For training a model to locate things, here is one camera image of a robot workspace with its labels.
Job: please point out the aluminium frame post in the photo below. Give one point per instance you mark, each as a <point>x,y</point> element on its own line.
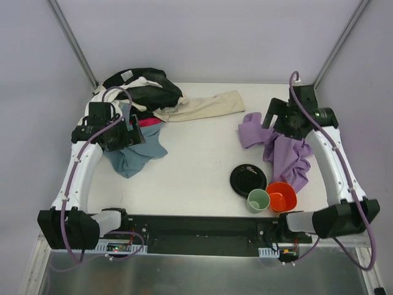
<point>349,27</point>
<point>72,41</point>

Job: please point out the left aluminium frame post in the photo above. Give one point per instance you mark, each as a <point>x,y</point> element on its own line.
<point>72,41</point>

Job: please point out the pale green cup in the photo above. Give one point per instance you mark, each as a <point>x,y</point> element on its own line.
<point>257,201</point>

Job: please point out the beige folded cloth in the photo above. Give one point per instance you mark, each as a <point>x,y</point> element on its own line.
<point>200,108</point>

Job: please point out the white cloth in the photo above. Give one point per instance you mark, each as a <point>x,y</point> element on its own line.
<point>111,95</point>

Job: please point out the black mesh cloth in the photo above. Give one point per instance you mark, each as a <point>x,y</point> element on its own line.
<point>129,75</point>

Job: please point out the blue-grey cloth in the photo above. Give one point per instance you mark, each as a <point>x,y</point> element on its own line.
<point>131,160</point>

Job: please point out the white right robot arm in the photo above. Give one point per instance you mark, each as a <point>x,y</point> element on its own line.
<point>349,210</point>

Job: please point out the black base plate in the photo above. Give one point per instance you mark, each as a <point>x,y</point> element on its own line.
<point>206,236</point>

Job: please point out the magenta cloth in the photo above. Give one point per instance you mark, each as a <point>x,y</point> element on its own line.
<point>149,122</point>

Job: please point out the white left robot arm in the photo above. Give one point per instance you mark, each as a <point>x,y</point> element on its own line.
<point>67,224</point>

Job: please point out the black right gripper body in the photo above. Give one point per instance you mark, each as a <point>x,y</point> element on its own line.
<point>273,111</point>

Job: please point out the right aluminium frame post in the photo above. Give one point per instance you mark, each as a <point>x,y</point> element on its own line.
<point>349,27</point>

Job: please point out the lilac cloth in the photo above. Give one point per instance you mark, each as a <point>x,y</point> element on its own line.
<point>288,156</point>

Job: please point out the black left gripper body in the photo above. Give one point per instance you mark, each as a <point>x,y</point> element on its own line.
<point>134,130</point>

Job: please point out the orange bowl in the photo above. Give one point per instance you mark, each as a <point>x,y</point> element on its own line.
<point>282,197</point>

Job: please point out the cream black tote bag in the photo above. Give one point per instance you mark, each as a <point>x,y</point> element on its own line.
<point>144,106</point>

